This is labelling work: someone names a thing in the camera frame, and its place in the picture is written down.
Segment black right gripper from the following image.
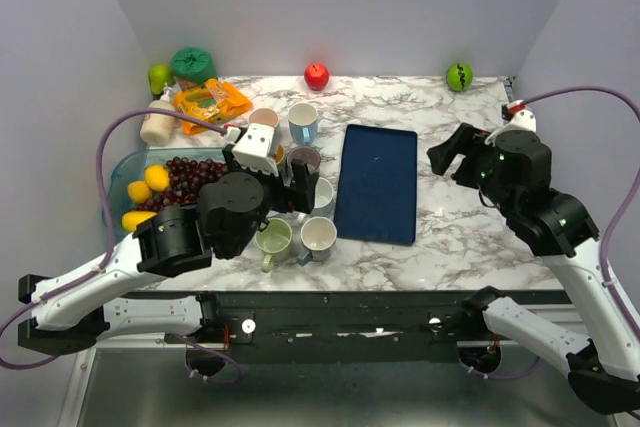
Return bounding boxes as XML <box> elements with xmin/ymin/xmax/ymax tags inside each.
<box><xmin>427</xmin><ymin>120</ymin><xmax>517</xmax><ymax>217</ymax></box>

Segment blue mug white base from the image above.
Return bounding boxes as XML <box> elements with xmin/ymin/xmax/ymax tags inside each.
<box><xmin>311</xmin><ymin>177</ymin><xmax>334</xmax><ymax>217</ymax></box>

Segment purple mug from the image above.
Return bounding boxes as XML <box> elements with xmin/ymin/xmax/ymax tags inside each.
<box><xmin>286</xmin><ymin>146</ymin><xmax>321</xmax><ymax>173</ymax></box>

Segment blue butterfly mug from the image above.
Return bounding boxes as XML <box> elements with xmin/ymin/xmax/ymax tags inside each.
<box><xmin>275</xmin><ymin>145</ymin><xmax>286</xmax><ymax>166</ymax></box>

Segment dark grey-blue mug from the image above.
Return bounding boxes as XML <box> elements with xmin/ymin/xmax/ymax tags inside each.
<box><xmin>297</xmin><ymin>217</ymin><xmax>337</xmax><ymax>266</ymax></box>

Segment light blue hexagonal mug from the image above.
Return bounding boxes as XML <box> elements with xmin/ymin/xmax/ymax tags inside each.
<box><xmin>287</xmin><ymin>103</ymin><xmax>319</xmax><ymax>145</ymax></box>

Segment light green mug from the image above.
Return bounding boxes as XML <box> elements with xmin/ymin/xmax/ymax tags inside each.
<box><xmin>254</xmin><ymin>218</ymin><xmax>293</xmax><ymax>273</ymax></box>

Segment pink mug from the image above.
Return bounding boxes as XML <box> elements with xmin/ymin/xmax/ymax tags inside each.
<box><xmin>248</xmin><ymin>108</ymin><xmax>280</xmax><ymax>129</ymax></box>

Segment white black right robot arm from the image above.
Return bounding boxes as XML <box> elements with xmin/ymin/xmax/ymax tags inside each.
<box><xmin>427</xmin><ymin>123</ymin><xmax>639</xmax><ymax>415</ymax></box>

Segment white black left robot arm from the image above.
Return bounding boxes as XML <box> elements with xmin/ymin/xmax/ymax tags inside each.
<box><xmin>18</xmin><ymin>161</ymin><xmax>319</xmax><ymax>356</ymax></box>

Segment green watermelon ball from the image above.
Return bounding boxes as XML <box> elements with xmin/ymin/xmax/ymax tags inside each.
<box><xmin>446</xmin><ymin>63</ymin><xmax>473</xmax><ymax>92</ymax></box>

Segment dark blue tray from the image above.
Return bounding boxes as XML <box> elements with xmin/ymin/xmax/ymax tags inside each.
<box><xmin>334</xmin><ymin>124</ymin><xmax>418</xmax><ymax>246</ymax></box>

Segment red apple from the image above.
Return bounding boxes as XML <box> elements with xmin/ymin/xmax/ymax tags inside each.
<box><xmin>303</xmin><ymin>62</ymin><xmax>330</xmax><ymax>91</ymax></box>

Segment dark purple grapes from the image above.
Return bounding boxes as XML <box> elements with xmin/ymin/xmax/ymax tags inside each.
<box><xmin>135</xmin><ymin>157</ymin><xmax>229</xmax><ymax>212</ymax></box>

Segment orange snack bag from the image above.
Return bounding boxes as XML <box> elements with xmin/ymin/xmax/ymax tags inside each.
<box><xmin>173</xmin><ymin>78</ymin><xmax>253</xmax><ymax>125</ymax></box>

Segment cream lotion bottle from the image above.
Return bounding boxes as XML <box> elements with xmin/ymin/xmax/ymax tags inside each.
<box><xmin>140</xmin><ymin>84</ymin><xmax>176</xmax><ymax>147</ymax></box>

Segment green wrapped cup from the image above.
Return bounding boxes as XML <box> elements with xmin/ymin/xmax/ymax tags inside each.
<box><xmin>170</xmin><ymin>47</ymin><xmax>218</xmax><ymax>91</ymax></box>

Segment clear blue plastic bowl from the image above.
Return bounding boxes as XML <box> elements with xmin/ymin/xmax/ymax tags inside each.
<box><xmin>107</xmin><ymin>147</ymin><xmax>225</xmax><ymax>241</ymax></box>

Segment green pear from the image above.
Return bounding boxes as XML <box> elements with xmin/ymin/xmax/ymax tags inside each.
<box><xmin>148</xmin><ymin>64</ymin><xmax>174</xmax><ymax>96</ymax></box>

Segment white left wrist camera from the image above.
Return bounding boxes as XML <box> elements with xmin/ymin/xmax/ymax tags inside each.
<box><xmin>225</xmin><ymin>123</ymin><xmax>279</xmax><ymax>177</ymax></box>

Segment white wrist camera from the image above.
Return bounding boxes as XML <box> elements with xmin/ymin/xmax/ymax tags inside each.
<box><xmin>225</xmin><ymin>123</ymin><xmax>279</xmax><ymax>177</ymax></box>
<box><xmin>484</xmin><ymin>100</ymin><xmax>537</xmax><ymax>146</ymax></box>

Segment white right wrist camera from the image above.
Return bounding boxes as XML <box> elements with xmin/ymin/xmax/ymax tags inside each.
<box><xmin>484</xmin><ymin>100</ymin><xmax>537</xmax><ymax>146</ymax></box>

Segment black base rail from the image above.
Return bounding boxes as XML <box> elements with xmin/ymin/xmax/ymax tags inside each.
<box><xmin>102</xmin><ymin>290</ymin><xmax>581</xmax><ymax>366</ymax></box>

